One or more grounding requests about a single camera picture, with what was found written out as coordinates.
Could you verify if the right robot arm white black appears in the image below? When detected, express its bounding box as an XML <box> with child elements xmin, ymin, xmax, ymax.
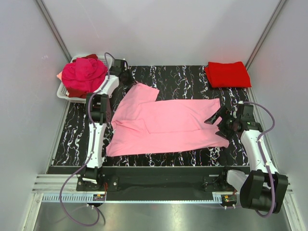
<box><xmin>205</xmin><ymin>102</ymin><xmax>289</xmax><ymax>218</ymax></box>

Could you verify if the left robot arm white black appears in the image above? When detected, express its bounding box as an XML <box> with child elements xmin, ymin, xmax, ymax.
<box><xmin>80</xmin><ymin>59</ymin><xmax>130</xmax><ymax>191</ymax></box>

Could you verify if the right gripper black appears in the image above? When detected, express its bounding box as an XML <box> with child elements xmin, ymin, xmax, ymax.
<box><xmin>204</xmin><ymin>106</ymin><xmax>239</xmax><ymax>141</ymax></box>

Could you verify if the crumpled magenta t shirt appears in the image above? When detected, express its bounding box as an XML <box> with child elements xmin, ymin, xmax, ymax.
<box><xmin>61</xmin><ymin>57</ymin><xmax>108</xmax><ymax>97</ymax></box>

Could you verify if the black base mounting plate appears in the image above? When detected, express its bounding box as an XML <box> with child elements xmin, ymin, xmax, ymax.
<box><xmin>77</xmin><ymin>167</ymin><xmax>249</xmax><ymax>203</ymax></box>

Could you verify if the aluminium rail front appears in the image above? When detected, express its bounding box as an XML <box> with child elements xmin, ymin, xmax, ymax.
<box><xmin>31</xmin><ymin>174</ymin><xmax>295</xmax><ymax>205</ymax></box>

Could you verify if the light pink t shirt in basket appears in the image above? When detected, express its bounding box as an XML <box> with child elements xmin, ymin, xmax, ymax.
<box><xmin>57</xmin><ymin>72</ymin><xmax>62</xmax><ymax>80</ymax></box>

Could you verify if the folded red t shirt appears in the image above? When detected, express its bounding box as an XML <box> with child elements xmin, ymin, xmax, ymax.
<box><xmin>205</xmin><ymin>62</ymin><xmax>252</xmax><ymax>88</ymax></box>

